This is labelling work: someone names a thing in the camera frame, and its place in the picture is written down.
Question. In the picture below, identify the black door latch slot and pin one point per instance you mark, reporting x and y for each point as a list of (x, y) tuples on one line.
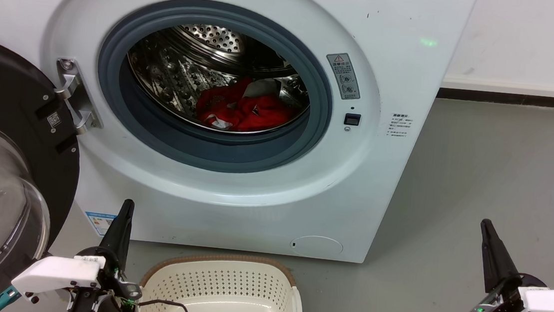
[(352, 119)]

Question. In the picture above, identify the grey warning sticker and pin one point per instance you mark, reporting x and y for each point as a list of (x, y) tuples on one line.
[(343, 76)]

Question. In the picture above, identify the cream perforated laundry basket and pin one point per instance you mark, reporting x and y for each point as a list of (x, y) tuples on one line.
[(225, 287)]

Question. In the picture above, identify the blue and white energy label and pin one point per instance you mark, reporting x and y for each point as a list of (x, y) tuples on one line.
[(98, 223)]

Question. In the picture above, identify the black washing machine door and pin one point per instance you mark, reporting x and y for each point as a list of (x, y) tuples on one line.
[(6, 102)]

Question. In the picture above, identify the silver metal door hinge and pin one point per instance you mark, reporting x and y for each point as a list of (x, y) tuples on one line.
[(77, 103)]

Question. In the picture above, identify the QR code sticker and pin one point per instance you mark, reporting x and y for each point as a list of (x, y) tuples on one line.
[(54, 120)]

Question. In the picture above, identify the white front-load washing machine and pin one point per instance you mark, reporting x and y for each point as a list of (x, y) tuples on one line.
[(263, 200)]

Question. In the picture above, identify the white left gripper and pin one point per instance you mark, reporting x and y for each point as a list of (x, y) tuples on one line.
[(58, 275)]

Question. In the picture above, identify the round white filter cover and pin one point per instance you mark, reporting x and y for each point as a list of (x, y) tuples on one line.
[(316, 246)]

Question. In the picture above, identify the grey rubber door gasket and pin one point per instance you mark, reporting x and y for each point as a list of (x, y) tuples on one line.
[(207, 152)]

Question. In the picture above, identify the stainless steel washing machine drum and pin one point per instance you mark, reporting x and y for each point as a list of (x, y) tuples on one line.
[(173, 76)]

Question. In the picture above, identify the red garment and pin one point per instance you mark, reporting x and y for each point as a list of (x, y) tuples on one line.
[(255, 116)]

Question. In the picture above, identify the small white text label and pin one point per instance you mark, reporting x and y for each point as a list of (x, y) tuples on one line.
[(400, 125)]

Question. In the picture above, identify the black wall baseboard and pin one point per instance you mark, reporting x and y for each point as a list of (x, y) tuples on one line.
[(512, 99)]

